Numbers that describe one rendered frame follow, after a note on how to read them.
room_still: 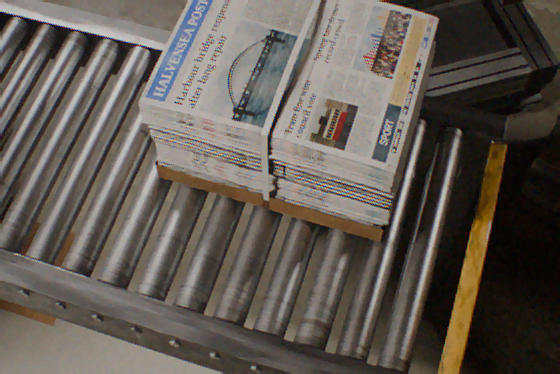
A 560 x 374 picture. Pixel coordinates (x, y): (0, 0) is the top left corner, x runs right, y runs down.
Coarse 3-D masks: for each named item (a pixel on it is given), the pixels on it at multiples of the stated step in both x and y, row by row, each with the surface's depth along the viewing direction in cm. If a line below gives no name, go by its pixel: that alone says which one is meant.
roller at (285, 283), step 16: (304, 224) 126; (320, 224) 128; (288, 240) 125; (304, 240) 125; (288, 256) 124; (304, 256) 124; (272, 272) 124; (288, 272) 122; (304, 272) 124; (272, 288) 121; (288, 288) 121; (272, 304) 120; (288, 304) 120; (256, 320) 120; (272, 320) 118; (288, 320) 120
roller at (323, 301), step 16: (336, 240) 125; (352, 240) 125; (336, 256) 123; (352, 256) 125; (320, 272) 123; (336, 272) 122; (320, 288) 121; (336, 288) 121; (320, 304) 120; (336, 304) 121; (304, 320) 119; (320, 320) 118; (304, 336) 117; (320, 336) 117
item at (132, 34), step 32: (0, 0) 150; (32, 0) 150; (0, 32) 155; (32, 32) 151; (64, 32) 148; (96, 32) 146; (128, 32) 145; (160, 32) 145; (480, 128) 135; (480, 160) 141
